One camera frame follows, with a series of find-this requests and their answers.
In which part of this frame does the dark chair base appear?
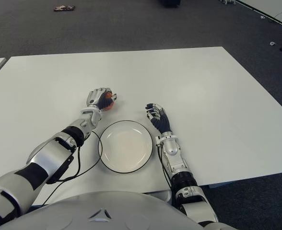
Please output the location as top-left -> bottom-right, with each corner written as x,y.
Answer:
159,0 -> 180,8

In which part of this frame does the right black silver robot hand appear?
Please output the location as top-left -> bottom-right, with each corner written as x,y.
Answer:
145,103 -> 173,134

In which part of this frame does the red apple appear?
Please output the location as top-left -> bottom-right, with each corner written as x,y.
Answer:
102,92 -> 115,112

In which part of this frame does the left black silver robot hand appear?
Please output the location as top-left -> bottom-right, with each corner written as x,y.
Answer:
86,88 -> 118,111

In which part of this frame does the silver robot torso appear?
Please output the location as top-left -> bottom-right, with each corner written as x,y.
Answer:
1,190 -> 204,230

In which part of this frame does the white table with cable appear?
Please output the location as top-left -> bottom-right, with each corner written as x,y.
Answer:
235,0 -> 282,31

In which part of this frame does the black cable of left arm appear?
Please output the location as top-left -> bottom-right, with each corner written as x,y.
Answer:
42,132 -> 104,207

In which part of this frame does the dark patterned item on floor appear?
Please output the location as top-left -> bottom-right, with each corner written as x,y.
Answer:
54,5 -> 76,12

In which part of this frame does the white plate with black rim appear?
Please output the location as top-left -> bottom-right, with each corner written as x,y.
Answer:
99,120 -> 153,173

